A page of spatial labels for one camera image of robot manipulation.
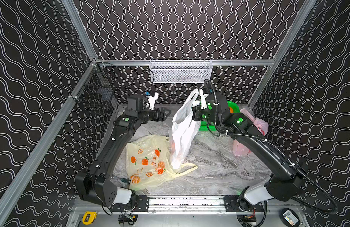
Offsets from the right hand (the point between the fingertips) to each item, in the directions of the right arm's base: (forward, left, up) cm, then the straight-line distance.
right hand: (192, 107), depth 69 cm
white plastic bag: (-7, +4, -10) cm, 13 cm away
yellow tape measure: (-42, +50, -35) cm, 74 cm away
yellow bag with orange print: (-13, +25, -36) cm, 46 cm away
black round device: (-40, -49, -37) cm, 73 cm away
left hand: (+1, +11, -3) cm, 11 cm away
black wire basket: (+31, +64, -13) cm, 72 cm away
